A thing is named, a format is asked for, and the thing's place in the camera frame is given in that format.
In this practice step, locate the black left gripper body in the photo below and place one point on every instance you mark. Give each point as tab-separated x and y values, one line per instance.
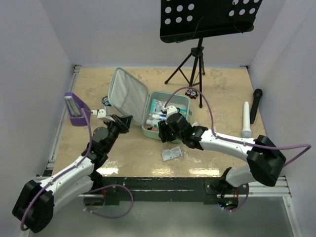
115	128

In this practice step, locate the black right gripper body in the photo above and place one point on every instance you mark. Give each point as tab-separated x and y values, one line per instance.
167	134

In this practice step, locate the white plastic bottle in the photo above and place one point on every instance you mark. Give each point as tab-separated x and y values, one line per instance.
152	122

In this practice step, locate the small clear packet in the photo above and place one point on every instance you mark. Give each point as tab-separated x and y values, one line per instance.
171	153

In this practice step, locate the teal packet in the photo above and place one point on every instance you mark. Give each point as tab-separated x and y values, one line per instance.
156	106

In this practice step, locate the mint green medicine case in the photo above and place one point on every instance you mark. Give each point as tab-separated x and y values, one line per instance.
131	97

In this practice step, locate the white bandage roll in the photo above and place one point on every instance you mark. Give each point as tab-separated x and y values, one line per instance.
158	116

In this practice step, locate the amber medicine bottle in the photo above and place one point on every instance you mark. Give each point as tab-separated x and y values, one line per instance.
152	128

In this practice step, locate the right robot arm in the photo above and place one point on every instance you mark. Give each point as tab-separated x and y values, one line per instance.
264	161

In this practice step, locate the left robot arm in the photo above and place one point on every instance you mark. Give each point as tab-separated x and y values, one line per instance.
38	201

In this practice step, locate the blue owl toy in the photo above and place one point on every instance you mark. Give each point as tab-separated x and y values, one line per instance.
105	101

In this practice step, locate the red owl toy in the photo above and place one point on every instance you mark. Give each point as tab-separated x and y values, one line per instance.
191	93

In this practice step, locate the purple metronome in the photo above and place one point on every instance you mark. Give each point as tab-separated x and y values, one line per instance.
76	109

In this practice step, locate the white microphone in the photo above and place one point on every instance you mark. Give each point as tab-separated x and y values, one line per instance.
246	130

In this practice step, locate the black microphone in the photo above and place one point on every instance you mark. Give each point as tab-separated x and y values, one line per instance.
257	94

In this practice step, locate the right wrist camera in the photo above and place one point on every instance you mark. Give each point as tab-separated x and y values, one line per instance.
169	110

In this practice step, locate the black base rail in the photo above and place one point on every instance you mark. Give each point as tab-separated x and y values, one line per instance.
162	189

